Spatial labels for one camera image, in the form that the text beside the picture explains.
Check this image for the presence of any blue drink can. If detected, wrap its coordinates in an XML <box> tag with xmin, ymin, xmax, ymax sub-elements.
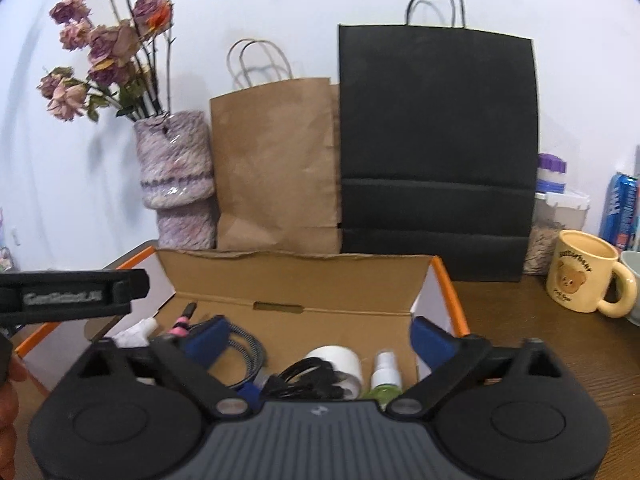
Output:
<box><xmin>598</xmin><ymin>172</ymin><xmax>639</xmax><ymax>252</ymax></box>

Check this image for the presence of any dried pink flower bouquet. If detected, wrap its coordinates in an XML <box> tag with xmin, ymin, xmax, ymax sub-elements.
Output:
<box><xmin>37</xmin><ymin>0</ymin><xmax>176</xmax><ymax>124</ymax></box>

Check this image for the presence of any black paper bag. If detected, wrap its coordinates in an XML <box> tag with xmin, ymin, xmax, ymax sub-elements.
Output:
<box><xmin>337</xmin><ymin>0</ymin><xmax>540</xmax><ymax>284</ymax></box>

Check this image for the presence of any purple-lidded white jar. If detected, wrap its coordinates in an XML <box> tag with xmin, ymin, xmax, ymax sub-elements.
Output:
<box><xmin>537</xmin><ymin>153</ymin><xmax>569</xmax><ymax>194</ymax></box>

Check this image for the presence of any brown paper bag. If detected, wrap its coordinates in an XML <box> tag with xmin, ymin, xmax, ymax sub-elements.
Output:
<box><xmin>209</xmin><ymin>37</ymin><xmax>344</xmax><ymax>255</ymax></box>

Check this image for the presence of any yellow bear mug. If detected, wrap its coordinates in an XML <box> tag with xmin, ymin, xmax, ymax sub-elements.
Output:
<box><xmin>544</xmin><ymin>229</ymin><xmax>639</xmax><ymax>319</ymax></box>

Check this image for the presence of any person's left hand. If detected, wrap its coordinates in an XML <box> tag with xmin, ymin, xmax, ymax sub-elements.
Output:
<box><xmin>0</xmin><ymin>354</ymin><xmax>29</xmax><ymax>442</ymax></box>

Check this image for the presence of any small white bottle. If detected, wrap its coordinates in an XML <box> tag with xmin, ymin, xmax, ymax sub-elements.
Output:
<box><xmin>112</xmin><ymin>317</ymin><xmax>160</xmax><ymax>349</ymax></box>

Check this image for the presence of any clear white-lidded seed container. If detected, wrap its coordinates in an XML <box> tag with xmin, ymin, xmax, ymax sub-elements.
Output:
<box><xmin>522</xmin><ymin>190</ymin><xmax>590</xmax><ymax>276</ymax></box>

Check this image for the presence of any pale grey cup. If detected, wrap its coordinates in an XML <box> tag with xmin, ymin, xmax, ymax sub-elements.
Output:
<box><xmin>619</xmin><ymin>250</ymin><xmax>640</xmax><ymax>327</ymax></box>

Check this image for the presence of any black cable bundle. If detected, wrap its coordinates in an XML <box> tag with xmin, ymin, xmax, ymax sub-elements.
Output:
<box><xmin>260</xmin><ymin>357</ymin><xmax>354</xmax><ymax>402</ymax></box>

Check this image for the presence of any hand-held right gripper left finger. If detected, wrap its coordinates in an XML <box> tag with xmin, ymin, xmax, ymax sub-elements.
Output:
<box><xmin>70</xmin><ymin>316</ymin><xmax>253</xmax><ymax>417</ymax></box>

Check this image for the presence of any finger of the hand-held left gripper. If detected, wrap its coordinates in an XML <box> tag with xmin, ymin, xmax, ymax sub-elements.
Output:
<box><xmin>122</xmin><ymin>268</ymin><xmax>151</xmax><ymax>312</ymax></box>

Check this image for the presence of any pink and black pen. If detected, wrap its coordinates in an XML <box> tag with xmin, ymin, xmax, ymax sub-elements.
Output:
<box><xmin>172</xmin><ymin>302</ymin><xmax>199</xmax><ymax>344</ymax></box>

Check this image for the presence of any orange-edged cardboard box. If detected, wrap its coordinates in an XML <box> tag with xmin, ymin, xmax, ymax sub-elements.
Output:
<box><xmin>12</xmin><ymin>247</ymin><xmax>472</xmax><ymax>402</ymax></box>

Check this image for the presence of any white tape roll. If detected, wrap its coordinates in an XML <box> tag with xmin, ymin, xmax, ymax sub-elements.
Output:
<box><xmin>303</xmin><ymin>343</ymin><xmax>362</xmax><ymax>401</ymax></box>

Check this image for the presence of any purple mottled ceramic vase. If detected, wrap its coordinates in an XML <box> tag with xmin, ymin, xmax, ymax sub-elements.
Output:
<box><xmin>133</xmin><ymin>110</ymin><xmax>219</xmax><ymax>251</ymax></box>

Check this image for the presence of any grey braided cable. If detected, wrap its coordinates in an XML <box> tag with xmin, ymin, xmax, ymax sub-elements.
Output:
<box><xmin>220</xmin><ymin>323</ymin><xmax>269</xmax><ymax>389</ymax></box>

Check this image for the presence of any green spray bottle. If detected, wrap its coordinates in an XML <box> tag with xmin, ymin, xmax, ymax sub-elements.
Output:
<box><xmin>367</xmin><ymin>351</ymin><xmax>405</xmax><ymax>409</ymax></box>

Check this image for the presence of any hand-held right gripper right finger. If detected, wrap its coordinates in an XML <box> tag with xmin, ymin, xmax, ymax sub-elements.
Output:
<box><xmin>384</xmin><ymin>316</ymin><xmax>571</xmax><ymax>420</ymax></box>

